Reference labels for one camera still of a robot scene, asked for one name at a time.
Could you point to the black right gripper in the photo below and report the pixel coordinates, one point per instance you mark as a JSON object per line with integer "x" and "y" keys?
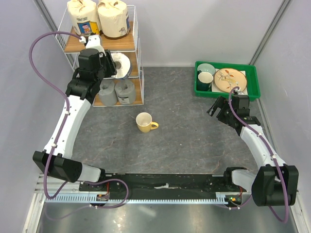
{"x": 223, "y": 103}

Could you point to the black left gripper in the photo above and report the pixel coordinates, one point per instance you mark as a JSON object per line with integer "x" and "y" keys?
{"x": 108, "y": 59}

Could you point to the white blue paper roll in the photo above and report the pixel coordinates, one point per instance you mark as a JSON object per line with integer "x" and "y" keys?
{"x": 123, "y": 65}

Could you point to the grey paper roll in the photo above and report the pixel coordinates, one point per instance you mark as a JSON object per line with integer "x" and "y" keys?
{"x": 107, "y": 93}
{"x": 125, "y": 91}

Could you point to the beige paper roll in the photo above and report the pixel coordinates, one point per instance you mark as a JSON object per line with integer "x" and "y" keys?
{"x": 84, "y": 17}
{"x": 114, "y": 18}

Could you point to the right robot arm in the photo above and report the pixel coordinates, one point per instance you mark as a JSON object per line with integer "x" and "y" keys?
{"x": 275, "y": 183}

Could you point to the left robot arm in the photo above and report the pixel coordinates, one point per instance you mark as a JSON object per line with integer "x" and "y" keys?
{"x": 55, "y": 158}

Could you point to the white square plate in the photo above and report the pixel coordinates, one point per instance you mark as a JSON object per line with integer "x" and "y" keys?
{"x": 215, "y": 88}

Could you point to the orange floral plate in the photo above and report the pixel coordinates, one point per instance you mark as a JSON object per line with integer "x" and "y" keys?
{"x": 228, "y": 77}

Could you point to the dark green white cup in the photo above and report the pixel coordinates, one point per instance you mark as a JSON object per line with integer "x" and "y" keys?
{"x": 204, "y": 81}

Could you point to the green plastic tray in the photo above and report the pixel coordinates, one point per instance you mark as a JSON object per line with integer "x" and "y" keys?
{"x": 252, "y": 88}

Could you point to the light green bowl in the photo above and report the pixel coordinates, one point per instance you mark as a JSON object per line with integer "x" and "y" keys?
{"x": 205, "y": 67}

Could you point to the yellow ceramic mug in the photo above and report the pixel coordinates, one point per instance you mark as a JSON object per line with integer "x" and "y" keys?
{"x": 145, "y": 122}

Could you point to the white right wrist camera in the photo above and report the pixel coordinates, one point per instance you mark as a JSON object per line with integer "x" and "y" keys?
{"x": 237, "y": 91}

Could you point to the white wire three-tier shelf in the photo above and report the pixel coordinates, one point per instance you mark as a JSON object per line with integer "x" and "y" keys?
{"x": 128, "y": 45}

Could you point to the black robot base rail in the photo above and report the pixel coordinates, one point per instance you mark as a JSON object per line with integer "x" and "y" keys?
{"x": 174, "y": 186}

